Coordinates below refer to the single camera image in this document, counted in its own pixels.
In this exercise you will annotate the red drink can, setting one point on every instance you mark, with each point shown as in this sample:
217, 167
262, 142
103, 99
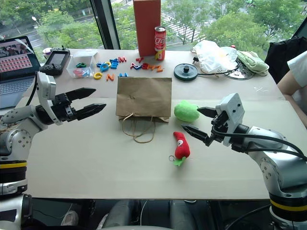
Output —
160, 43

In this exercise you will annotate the clear plastic box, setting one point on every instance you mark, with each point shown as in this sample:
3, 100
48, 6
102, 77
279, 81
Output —
81, 63

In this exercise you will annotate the person's bare forearm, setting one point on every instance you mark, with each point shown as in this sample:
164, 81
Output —
287, 83

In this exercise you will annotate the red letter A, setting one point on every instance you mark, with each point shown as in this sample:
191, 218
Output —
133, 65

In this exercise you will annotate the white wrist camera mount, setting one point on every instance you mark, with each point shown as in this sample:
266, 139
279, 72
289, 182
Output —
46, 87
233, 107

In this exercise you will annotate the light green fabric pouch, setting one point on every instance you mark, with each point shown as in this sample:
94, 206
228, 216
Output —
251, 62

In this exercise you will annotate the green letter magnet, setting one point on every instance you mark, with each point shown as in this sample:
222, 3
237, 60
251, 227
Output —
81, 64

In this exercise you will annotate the red letter T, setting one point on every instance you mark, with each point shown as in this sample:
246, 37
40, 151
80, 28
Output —
140, 59

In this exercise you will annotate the tall red box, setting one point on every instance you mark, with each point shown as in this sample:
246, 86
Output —
146, 26

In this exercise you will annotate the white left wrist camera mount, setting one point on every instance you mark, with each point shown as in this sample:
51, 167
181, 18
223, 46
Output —
46, 87

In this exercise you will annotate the grey laptop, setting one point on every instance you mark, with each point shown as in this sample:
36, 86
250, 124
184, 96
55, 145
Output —
14, 72

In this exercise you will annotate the brown paper bag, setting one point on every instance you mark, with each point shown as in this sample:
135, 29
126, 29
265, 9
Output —
144, 98

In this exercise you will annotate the blue letter W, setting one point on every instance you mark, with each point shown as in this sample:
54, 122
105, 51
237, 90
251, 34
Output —
123, 74

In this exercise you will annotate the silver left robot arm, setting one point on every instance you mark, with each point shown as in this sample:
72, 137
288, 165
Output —
14, 141

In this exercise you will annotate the blue letter E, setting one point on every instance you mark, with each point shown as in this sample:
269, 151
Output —
114, 65

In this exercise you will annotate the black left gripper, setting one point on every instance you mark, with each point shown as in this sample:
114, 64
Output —
62, 109

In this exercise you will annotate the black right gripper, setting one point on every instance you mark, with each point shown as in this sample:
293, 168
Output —
219, 127

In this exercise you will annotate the black window post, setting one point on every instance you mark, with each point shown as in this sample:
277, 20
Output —
106, 24

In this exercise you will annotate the person's white shirt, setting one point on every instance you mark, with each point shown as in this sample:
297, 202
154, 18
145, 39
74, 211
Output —
298, 67

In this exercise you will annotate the round metal plate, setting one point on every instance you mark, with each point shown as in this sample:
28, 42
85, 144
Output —
239, 74

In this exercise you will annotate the orange letter N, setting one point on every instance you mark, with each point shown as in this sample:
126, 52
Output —
110, 77

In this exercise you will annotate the white plastic bag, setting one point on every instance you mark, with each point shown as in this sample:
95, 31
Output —
211, 56

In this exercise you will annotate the blue letter magnet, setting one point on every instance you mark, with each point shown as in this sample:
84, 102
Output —
86, 73

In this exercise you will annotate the black handheld controller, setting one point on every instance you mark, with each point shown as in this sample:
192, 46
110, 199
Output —
55, 61

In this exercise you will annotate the yellow letter C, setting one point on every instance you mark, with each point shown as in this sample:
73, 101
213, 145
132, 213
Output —
96, 75

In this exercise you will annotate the yellow letter D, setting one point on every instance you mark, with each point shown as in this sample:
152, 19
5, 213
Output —
107, 64

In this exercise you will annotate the green rounded object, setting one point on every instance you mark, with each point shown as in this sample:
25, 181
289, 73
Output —
185, 111

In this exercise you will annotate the dark green round kettle base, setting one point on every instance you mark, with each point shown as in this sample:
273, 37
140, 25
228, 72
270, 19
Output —
185, 73

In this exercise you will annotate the purple tape roll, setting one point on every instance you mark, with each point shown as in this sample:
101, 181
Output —
47, 51

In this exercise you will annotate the red plush chili toy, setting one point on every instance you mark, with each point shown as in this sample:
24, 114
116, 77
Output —
182, 146

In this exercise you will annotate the orange letter Z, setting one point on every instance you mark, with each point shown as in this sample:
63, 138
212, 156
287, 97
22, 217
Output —
158, 69

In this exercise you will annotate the red letter magnet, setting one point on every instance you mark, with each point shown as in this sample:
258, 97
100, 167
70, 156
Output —
76, 72

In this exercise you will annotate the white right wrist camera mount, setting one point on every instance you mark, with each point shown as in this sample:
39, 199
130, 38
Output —
233, 107

